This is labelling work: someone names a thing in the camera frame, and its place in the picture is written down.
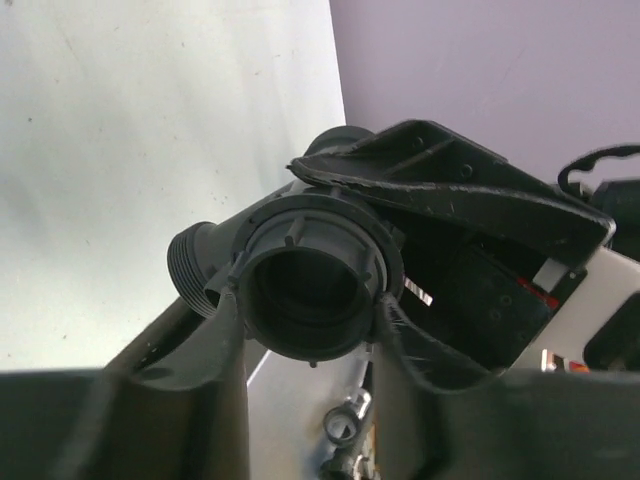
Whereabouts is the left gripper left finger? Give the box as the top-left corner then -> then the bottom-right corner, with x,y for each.
1,292 -> 250,479

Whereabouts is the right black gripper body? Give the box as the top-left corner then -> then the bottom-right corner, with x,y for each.
389,210 -> 587,375

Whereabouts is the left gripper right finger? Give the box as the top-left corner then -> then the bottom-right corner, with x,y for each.
373,294 -> 639,479

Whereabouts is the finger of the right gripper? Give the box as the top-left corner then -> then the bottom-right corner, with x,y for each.
288,120 -> 615,262

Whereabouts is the black pipe tee fitting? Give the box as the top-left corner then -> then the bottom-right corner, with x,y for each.
166,125 -> 406,321

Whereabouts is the black threaded coupling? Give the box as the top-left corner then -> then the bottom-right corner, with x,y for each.
229,210 -> 389,363

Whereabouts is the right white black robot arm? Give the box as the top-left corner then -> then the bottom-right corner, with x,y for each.
290,120 -> 639,389

